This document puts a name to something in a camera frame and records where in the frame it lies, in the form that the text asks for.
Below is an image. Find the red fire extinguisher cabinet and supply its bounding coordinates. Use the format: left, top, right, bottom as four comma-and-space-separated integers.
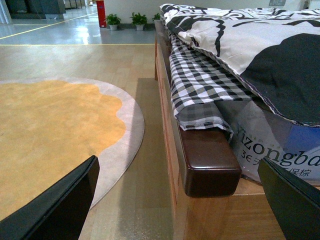
96, 0, 107, 28

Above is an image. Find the black white checkered sheet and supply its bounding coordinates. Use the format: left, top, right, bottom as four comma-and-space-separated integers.
169, 33, 254, 140

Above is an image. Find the black and white patterned duvet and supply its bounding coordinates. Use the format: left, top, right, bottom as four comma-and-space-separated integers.
159, 3, 320, 128

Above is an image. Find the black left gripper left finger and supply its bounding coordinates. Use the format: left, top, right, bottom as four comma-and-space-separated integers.
0, 155, 100, 240

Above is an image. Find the potted green plant right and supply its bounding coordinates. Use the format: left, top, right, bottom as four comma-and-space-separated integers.
151, 12, 161, 22

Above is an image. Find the plastic wrapped mattress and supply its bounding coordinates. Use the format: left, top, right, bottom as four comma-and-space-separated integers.
216, 100, 320, 186

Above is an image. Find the potted green plant middle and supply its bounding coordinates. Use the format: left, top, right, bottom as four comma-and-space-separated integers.
130, 12, 148, 31

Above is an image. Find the yellow and grey round rug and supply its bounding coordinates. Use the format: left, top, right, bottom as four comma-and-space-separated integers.
0, 77, 145, 219

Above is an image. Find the wooden bed frame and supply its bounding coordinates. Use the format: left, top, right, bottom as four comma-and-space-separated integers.
155, 20, 285, 240

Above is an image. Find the potted green plant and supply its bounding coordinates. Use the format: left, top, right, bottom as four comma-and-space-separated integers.
151, 12, 161, 22
130, 12, 148, 31
105, 13, 121, 31

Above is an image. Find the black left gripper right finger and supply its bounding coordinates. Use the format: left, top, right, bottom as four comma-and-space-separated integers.
257, 158, 320, 240

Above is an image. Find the potted green plant left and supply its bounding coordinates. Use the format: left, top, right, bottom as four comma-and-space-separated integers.
105, 13, 121, 31

